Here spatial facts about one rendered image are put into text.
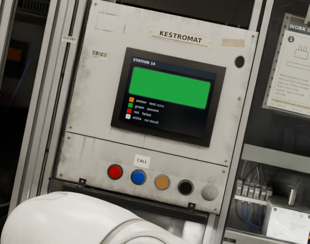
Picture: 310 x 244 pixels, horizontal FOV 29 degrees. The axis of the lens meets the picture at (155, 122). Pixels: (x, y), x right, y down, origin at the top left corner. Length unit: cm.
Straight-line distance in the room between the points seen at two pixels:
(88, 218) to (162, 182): 80
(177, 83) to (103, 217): 80
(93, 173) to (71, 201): 78
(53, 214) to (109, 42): 84
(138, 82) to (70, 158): 26
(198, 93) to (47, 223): 81
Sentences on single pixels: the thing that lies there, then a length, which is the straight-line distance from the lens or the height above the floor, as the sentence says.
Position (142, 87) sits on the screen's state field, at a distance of 148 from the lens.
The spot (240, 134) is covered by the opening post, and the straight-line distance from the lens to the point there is 152.
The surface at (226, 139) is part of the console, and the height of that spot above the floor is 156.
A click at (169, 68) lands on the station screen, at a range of 148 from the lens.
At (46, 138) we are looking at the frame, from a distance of 156.
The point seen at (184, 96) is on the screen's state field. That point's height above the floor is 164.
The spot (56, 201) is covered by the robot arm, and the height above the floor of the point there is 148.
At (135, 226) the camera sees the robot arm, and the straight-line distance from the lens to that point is 69.
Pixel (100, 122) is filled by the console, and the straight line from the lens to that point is 152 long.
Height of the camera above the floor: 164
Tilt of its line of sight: 3 degrees down
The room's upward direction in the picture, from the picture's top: 12 degrees clockwise
